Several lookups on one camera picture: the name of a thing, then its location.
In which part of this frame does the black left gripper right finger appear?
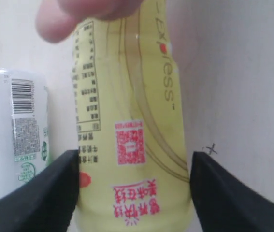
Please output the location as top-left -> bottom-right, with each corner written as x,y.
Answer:
190,151 -> 274,232

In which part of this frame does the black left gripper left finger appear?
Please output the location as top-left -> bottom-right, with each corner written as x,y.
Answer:
0,150 -> 79,232

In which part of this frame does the yellow label bottle red cap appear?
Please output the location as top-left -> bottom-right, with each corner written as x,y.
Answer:
72,0 -> 192,232

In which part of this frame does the white green label bottle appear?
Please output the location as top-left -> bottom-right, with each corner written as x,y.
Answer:
0,69 -> 50,199

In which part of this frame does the person's open bare hand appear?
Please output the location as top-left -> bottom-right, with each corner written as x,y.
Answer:
35,0 -> 142,44

